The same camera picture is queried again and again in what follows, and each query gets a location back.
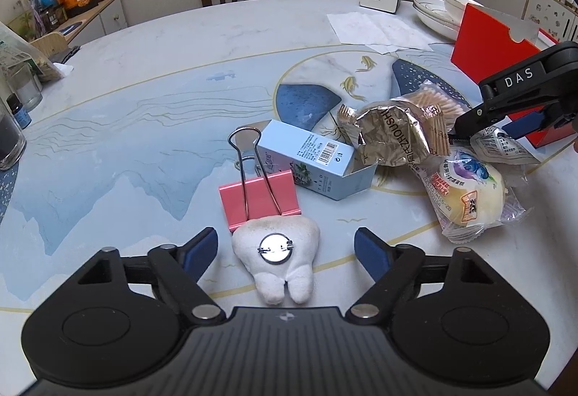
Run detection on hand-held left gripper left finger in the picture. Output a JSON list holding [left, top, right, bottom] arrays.
[[72, 227, 227, 327]]

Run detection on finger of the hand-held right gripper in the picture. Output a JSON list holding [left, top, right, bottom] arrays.
[[454, 41, 578, 139], [503, 84, 578, 138]]

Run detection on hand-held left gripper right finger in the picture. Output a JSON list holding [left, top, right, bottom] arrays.
[[344, 227, 503, 325]]

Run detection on small white printed packet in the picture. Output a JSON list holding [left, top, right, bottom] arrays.
[[470, 125, 541, 165]]

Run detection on red and white cardboard box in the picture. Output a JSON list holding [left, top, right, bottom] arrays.
[[450, 3, 578, 148]]

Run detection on pink binder clip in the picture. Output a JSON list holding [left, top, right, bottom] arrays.
[[219, 128, 302, 234]]

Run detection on white tooth plush badge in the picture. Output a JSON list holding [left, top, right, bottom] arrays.
[[231, 215, 322, 305]]

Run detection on cotton swab packet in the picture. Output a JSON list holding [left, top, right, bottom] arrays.
[[393, 81, 471, 122]]

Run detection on blueberry bread packet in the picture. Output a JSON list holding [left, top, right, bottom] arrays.
[[426, 147, 527, 244]]

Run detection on light blue small carton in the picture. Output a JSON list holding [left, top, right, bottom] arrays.
[[255, 119, 378, 202]]

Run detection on gold foil snack packet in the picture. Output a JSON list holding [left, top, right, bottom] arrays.
[[352, 104, 433, 169]]

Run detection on white gold-rimmed bowl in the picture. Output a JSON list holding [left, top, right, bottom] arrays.
[[442, 0, 485, 25]]

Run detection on white paper napkin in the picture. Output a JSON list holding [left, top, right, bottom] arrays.
[[327, 10, 435, 56]]

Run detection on dark filled drinking glass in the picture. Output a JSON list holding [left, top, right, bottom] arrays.
[[0, 100, 27, 171]]

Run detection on small blue bottle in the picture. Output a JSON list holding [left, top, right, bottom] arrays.
[[9, 95, 32, 130]]

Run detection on clear drinking glass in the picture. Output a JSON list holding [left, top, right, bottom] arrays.
[[6, 61, 44, 111]]

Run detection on white low cabinet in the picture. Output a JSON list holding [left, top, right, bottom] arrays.
[[45, 0, 130, 48]]

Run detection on wooden holder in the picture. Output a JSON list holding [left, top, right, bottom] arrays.
[[29, 32, 69, 63]]

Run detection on plastic bag of papers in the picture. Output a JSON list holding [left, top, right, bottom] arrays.
[[0, 20, 65, 83]]

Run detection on dark jars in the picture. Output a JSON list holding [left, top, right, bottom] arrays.
[[38, 5, 69, 29]]

